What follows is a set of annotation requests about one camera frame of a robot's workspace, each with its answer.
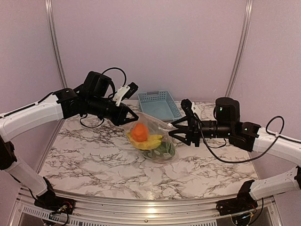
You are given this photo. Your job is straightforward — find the yellow fake bananas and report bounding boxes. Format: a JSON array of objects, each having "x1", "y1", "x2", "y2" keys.
[{"x1": 126, "y1": 133, "x2": 163, "y2": 151}]

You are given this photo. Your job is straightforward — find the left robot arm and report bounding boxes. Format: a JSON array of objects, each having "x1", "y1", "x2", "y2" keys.
[{"x1": 0, "y1": 71, "x2": 138, "y2": 210}]

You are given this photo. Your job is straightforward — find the orange fake fruit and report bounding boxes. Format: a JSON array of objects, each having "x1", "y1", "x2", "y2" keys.
[{"x1": 130, "y1": 123, "x2": 149, "y2": 142}]

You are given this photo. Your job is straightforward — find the light blue plastic basket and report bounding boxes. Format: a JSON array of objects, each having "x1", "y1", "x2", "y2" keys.
[{"x1": 138, "y1": 90, "x2": 182, "y2": 122}]

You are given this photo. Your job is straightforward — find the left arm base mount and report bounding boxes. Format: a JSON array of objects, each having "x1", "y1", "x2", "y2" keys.
[{"x1": 34, "y1": 177, "x2": 75, "y2": 215}]

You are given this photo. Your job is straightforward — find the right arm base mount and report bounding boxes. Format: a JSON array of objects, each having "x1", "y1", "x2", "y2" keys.
[{"x1": 216, "y1": 180, "x2": 258, "y2": 216}]

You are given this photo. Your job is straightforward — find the right aluminium corner post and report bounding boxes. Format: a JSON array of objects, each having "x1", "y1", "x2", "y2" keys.
[{"x1": 225, "y1": 0, "x2": 253, "y2": 97}]

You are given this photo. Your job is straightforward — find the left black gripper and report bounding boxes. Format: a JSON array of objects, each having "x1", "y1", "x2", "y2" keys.
[{"x1": 86, "y1": 94, "x2": 138, "y2": 126}]

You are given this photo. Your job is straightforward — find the left aluminium corner post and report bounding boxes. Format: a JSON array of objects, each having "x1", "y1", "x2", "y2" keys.
[{"x1": 45, "y1": 0, "x2": 68, "y2": 88}]

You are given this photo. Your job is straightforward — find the green fake vegetable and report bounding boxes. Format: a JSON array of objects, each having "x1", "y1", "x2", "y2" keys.
[{"x1": 143, "y1": 142, "x2": 175, "y2": 161}]

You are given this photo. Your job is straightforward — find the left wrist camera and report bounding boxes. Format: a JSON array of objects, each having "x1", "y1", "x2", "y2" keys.
[{"x1": 112, "y1": 82, "x2": 138, "y2": 106}]

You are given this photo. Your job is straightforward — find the aluminium front rail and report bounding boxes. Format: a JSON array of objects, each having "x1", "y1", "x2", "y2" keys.
[{"x1": 7, "y1": 188, "x2": 283, "y2": 226}]

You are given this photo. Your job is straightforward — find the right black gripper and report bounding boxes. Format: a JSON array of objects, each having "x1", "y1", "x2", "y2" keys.
[{"x1": 169, "y1": 115, "x2": 233, "y2": 147}]

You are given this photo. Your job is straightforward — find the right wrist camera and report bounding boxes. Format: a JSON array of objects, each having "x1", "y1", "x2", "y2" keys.
[{"x1": 181, "y1": 99, "x2": 201, "y2": 119}]

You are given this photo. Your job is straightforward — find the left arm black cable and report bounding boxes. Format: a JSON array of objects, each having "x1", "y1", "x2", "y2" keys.
[{"x1": 79, "y1": 67, "x2": 127, "y2": 128}]

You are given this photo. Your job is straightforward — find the clear zip top bag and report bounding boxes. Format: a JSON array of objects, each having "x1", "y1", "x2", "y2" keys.
[{"x1": 121, "y1": 113, "x2": 177, "y2": 163}]

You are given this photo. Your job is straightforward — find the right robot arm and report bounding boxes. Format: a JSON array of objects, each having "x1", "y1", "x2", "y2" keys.
[{"x1": 169, "y1": 97, "x2": 301, "y2": 211}]

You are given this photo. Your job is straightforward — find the aluminium corner post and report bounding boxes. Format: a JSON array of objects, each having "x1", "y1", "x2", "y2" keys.
[
  {"x1": 45, "y1": 0, "x2": 68, "y2": 88},
  {"x1": 225, "y1": 0, "x2": 253, "y2": 97}
]

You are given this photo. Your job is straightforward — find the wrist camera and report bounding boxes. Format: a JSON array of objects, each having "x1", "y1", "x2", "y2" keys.
[
  {"x1": 112, "y1": 82, "x2": 138, "y2": 106},
  {"x1": 181, "y1": 99, "x2": 201, "y2": 119}
]

